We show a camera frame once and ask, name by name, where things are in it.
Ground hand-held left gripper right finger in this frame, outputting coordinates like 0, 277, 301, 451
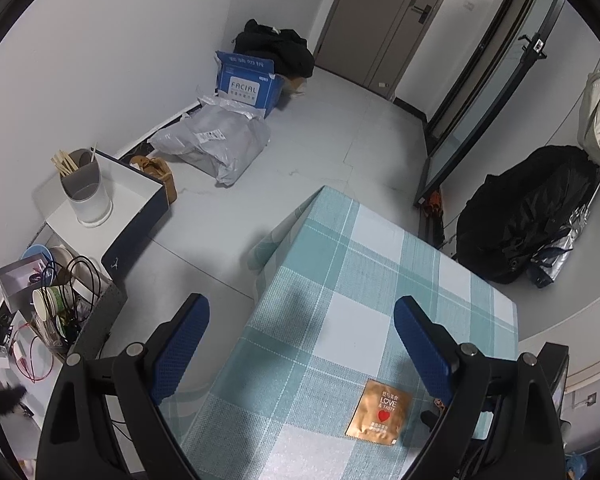
394, 295, 566, 480

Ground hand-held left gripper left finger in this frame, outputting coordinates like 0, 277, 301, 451
36, 292, 212, 480

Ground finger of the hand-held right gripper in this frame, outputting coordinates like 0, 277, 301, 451
420, 407, 448, 433

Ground bronze packet with red heart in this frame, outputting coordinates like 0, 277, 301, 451
344, 379, 413, 447

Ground teal checked tablecloth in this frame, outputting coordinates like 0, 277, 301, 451
172, 185, 518, 480

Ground blue plastic bag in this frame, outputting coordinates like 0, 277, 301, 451
564, 452, 588, 480

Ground silver folded umbrella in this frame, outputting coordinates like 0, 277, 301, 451
527, 170, 600, 288

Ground paper cup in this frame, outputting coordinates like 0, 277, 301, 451
32, 286, 76, 321

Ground orange black object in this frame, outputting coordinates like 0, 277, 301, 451
419, 189, 445, 218

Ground white bowl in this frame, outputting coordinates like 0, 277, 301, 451
47, 245, 83, 286

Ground black hanging jacket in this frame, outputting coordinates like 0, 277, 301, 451
455, 145, 598, 285

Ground dark blue box white lid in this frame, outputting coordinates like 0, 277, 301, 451
46, 154, 173, 273

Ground blue bowl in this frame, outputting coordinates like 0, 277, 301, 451
20, 244, 56, 288

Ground small open white box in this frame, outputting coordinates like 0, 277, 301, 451
0, 260, 48, 313

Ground brown paper bag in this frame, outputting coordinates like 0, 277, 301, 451
130, 156, 177, 205

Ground grey white chopstick holder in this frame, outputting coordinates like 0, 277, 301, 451
60, 148, 113, 226

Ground grey plastic mailing bag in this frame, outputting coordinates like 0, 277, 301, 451
147, 94, 272, 187

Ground wooden chopsticks bundle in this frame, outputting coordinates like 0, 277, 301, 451
51, 142, 98, 177

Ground black framed glass door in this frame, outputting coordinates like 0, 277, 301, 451
412, 0, 566, 206

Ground blue cardboard box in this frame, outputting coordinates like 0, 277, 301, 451
215, 50, 287, 118

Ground black clothes pile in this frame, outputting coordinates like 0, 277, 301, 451
232, 19, 315, 80

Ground grey brown door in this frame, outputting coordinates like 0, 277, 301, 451
314, 0, 463, 101

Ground black cables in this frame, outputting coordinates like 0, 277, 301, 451
50, 255, 103, 341

